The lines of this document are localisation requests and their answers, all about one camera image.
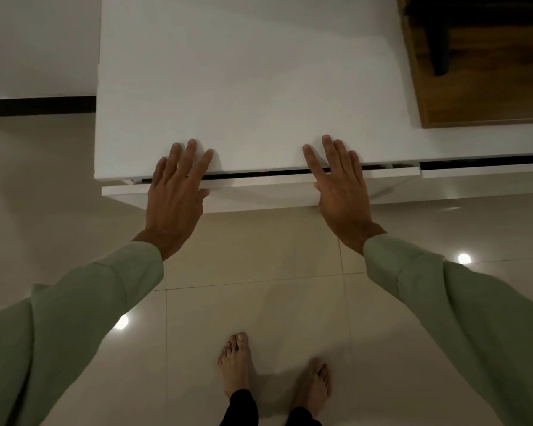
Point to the person's left middle finger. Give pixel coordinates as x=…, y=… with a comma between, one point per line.
x=187, y=157

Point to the person's foot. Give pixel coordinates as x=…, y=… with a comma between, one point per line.
x=235, y=363
x=314, y=388

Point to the person's trouser leg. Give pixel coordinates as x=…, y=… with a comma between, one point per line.
x=304, y=417
x=241, y=410

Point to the person's right little finger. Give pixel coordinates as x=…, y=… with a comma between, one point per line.
x=356, y=164

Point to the person's left forearm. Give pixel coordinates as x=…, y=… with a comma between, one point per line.
x=57, y=332

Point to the person's right foot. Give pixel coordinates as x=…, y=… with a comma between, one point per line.
x=314, y=388

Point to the person's right forearm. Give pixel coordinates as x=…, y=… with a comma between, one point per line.
x=479, y=323

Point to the black object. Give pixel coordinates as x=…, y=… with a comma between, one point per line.
x=439, y=35

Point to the person's left hand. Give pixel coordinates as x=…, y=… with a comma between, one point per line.
x=173, y=208

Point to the person's right trouser leg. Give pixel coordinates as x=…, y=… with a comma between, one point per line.
x=304, y=417

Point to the person's left thumb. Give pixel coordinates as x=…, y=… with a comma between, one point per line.
x=204, y=193

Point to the wide white drawer front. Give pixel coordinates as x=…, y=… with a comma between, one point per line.
x=262, y=190

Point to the person's left little finger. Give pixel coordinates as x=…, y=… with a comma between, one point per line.
x=159, y=170

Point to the black skirting board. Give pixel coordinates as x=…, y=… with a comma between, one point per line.
x=37, y=106

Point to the white cabinet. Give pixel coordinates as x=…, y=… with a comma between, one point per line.
x=257, y=84

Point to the person's left foot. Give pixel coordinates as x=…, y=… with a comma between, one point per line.
x=235, y=363

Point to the narrow white drawer front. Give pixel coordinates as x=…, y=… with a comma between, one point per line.
x=484, y=181

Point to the brown wooden tray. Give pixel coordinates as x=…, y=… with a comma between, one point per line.
x=493, y=88

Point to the person's right middle finger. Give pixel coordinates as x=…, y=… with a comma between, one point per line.
x=331, y=153

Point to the person's left trouser leg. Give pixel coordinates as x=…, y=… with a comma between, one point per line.
x=241, y=410

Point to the person's right hand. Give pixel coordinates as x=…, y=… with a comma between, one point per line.
x=342, y=204

